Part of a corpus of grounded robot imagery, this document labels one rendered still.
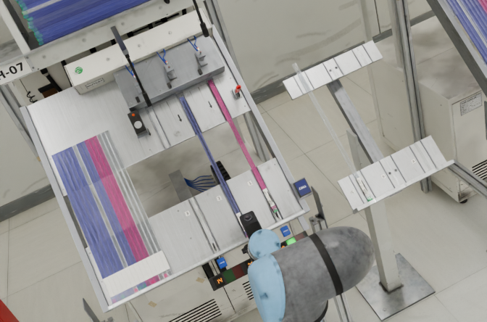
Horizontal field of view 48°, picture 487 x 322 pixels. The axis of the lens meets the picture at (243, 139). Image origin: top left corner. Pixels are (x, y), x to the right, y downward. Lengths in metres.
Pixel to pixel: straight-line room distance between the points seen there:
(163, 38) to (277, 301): 1.10
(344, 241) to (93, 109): 1.12
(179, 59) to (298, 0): 1.96
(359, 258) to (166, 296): 1.32
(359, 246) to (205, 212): 0.83
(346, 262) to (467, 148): 1.58
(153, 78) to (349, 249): 1.03
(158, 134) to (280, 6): 2.01
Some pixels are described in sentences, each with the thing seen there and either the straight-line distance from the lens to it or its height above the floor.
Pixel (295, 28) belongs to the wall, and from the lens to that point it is 3.74.
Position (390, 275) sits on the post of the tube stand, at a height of 0.10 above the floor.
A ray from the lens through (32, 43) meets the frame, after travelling 1.86.
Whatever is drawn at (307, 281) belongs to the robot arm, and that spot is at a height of 1.17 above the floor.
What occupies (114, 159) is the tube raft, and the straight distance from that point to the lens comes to 1.81.
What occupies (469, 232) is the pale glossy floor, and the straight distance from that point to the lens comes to 2.62.
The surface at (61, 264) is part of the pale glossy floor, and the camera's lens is 3.26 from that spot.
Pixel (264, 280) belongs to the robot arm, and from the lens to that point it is 0.97.
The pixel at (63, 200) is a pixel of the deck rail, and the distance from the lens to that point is 1.82.
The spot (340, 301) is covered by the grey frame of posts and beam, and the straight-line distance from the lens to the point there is 2.13.
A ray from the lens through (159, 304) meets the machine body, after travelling 2.24.
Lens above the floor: 1.90
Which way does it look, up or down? 33 degrees down
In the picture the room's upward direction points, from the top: 20 degrees counter-clockwise
